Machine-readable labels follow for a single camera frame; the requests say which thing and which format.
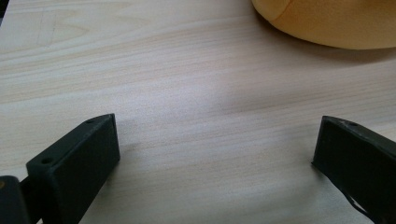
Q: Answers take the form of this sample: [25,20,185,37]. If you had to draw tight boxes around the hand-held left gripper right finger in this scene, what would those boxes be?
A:
[312,115,396,224]

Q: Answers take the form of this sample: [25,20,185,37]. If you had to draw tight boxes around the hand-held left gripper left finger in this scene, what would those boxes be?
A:
[19,113,121,224]

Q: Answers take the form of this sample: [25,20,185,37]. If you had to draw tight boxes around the orange plush toy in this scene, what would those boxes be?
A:
[251,0,396,50]

